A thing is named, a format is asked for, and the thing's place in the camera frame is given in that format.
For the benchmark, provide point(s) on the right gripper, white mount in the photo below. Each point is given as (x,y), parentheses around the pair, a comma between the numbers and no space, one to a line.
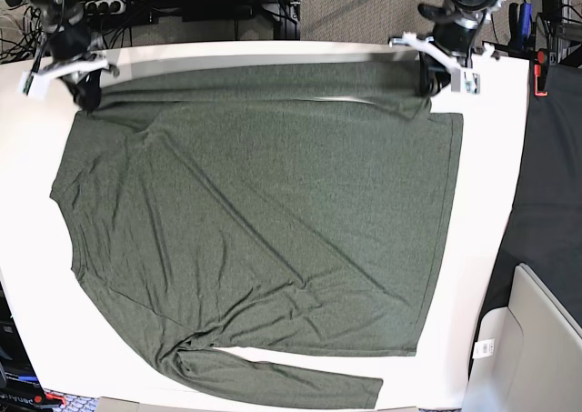
(73,55)

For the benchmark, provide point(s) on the left gripper, white mount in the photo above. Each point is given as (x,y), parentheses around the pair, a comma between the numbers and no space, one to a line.
(439,68)

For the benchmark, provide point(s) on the green long-sleeve T-shirt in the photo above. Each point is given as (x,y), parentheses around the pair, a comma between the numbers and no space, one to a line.
(294,208)

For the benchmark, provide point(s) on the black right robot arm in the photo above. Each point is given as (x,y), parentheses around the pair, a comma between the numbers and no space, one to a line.
(60,12)

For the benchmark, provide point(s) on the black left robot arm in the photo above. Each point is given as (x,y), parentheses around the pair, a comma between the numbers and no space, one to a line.
(457,23)

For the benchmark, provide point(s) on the red clamp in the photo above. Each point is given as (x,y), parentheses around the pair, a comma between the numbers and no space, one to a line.
(540,68)

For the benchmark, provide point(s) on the black box on floor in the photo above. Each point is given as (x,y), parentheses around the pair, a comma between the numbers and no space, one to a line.
(206,10)

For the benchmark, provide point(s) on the beige plastic bin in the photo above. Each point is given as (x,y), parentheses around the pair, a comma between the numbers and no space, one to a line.
(528,354)

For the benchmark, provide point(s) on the blue handled tool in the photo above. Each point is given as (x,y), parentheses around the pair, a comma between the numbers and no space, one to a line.
(524,21)

